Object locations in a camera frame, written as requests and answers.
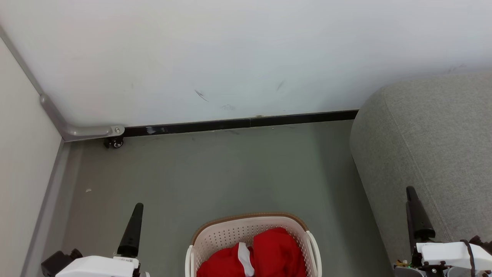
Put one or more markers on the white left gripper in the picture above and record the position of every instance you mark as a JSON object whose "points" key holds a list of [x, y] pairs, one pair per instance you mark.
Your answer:
{"points": [[100, 267]]}

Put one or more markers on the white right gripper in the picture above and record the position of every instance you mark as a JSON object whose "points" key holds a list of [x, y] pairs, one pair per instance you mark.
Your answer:
{"points": [[447, 254]]}

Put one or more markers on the red and white garment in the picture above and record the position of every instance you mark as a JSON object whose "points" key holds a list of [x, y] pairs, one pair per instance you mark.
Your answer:
{"points": [[275, 250]]}

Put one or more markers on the grey fabric sofa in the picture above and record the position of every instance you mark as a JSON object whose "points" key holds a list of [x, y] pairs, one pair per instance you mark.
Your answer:
{"points": [[430, 146]]}

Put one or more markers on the grey partition edge strip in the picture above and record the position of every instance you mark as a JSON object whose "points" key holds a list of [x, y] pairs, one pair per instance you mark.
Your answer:
{"points": [[44, 215]]}

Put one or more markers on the small black caster wheel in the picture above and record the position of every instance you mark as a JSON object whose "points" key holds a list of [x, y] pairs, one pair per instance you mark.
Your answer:
{"points": [[115, 142]]}

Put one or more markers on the cream perforated laundry basket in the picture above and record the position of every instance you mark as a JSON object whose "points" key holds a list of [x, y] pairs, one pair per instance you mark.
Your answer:
{"points": [[230, 234]]}

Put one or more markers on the black baseboard strip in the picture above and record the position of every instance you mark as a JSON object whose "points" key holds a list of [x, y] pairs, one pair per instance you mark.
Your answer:
{"points": [[238, 124]]}

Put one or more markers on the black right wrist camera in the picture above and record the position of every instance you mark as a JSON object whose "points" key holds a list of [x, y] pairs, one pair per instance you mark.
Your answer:
{"points": [[483, 242]]}

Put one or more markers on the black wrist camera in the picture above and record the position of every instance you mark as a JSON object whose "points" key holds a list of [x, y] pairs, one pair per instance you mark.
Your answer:
{"points": [[57, 262], [483, 242]]}

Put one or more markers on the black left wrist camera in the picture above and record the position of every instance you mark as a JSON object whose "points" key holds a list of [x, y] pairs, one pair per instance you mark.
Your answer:
{"points": [[57, 262]]}

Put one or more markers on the grey metal frame foot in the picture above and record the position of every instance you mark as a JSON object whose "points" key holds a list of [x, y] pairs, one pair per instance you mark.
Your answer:
{"points": [[84, 132]]}

